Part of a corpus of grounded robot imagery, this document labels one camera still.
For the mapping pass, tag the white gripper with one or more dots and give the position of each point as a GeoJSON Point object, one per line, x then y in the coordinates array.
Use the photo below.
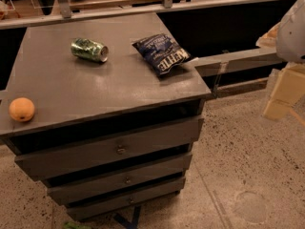
{"type": "Point", "coordinates": [293, 32]}

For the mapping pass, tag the green soda can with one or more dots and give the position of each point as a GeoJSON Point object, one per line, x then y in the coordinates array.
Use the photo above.
{"type": "Point", "coordinates": [87, 49]}

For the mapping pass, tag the blue chip bag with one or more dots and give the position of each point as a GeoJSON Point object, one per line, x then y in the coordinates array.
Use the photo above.
{"type": "Point", "coordinates": [161, 52]}

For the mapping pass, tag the middle grey drawer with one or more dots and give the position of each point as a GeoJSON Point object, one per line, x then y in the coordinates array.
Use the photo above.
{"type": "Point", "coordinates": [121, 179]}

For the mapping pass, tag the grey drawer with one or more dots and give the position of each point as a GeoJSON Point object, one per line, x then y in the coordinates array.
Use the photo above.
{"type": "Point", "coordinates": [121, 179]}
{"type": "Point", "coordinates": [66, 160]}
{"type": "Point", "coordinates": [134, 197]}

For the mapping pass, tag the grey drawer cabinet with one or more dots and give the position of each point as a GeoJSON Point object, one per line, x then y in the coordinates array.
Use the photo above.
{"type": "Point", "coordinates": [78, 101]}

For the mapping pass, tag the bottom grey drawer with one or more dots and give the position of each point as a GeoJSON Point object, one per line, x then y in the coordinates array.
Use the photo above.
{"type": "Point", "coordinates": [134, 197]}

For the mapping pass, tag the top grey drawer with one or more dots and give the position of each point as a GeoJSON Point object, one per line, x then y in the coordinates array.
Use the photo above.
{"type": "Point", "coordinates": [66, 160]}

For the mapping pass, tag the orange fruit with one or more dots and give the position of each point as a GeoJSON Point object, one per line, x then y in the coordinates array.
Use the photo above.
{"type": "Point", "coordinates": [21, 109]}

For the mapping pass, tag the green object on floor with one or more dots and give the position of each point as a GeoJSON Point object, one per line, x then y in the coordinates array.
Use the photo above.
{"type": "Point", "coordinates": [73, 225]}

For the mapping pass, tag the metal railing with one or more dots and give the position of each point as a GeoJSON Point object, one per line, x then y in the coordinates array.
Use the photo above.
{"type": "Point", "coordinates": [28, 13]}

